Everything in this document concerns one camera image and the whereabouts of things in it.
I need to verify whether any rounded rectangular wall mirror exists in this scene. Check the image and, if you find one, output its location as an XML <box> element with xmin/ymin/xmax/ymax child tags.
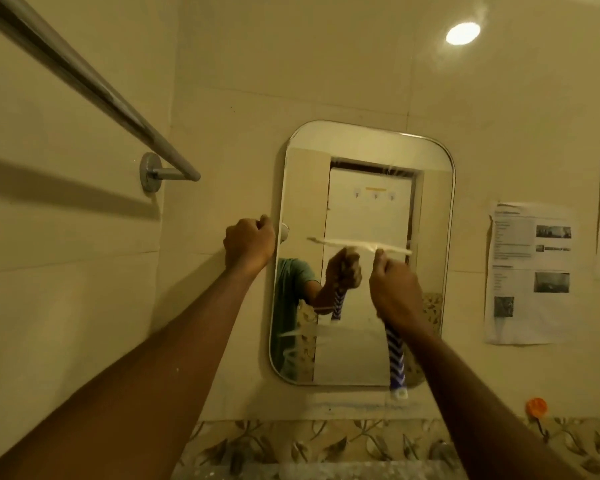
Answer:
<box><xmin>268</xmin><ymin>120</ymin><xmax>456</xmax><ymax>387</ymax></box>

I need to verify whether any orange wall hook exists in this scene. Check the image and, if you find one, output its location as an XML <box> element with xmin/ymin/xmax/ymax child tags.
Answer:
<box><xmin>525</xmin><ymin>398</ymin><xmax>550</xmax><ymax>440</ymax></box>

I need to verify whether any person's right forearm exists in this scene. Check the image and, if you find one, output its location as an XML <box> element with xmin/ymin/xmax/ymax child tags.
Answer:
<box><xmin>402</xmin><ymin>315</ymin><xmax>588</xmax><ymax>480</ymax></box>

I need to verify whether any blue white handled squeegee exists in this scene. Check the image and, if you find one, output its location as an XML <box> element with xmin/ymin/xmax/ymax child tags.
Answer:
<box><xmin>307</xmin><ymin>237</ymin><xmax>414</xmax><ymax>400</ymax></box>

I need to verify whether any person's left hand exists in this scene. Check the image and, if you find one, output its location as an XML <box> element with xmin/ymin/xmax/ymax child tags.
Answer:
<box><xmin>223</xmin><ymin>214</ymin><xmax>277</xmax><ymax>274</ymax></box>

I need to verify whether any person's right hand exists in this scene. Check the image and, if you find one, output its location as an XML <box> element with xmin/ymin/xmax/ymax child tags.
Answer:
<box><xmin>368</xmin><ymin>249</ymin><xmax>425</xmax><ymax>329</ymax></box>

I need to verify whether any round ceiling light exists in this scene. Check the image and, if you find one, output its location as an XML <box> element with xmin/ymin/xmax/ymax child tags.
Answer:
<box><xmin>445</xmin><ymin>22</ymin><xmax>482</xmax><ymax>46</ymax></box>

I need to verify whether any person's left forearm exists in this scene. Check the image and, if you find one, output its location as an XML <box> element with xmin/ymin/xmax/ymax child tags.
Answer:
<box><xmin>0</xmin><ymin>260</ymin><xmax>267</xmax><ymax>480</ymax></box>

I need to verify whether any chrome towel bar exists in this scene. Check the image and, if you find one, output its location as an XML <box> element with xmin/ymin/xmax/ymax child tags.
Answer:
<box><xmin>0</xmin><ymin>0</ymin><xmax>202</xmax><ymax>194</ymax></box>

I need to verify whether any printed paper notice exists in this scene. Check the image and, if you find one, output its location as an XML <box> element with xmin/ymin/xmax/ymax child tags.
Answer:
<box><xmin>484</xmin><ymin>202</ymin><xmax>577</xmax><ymax>345</ymax></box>

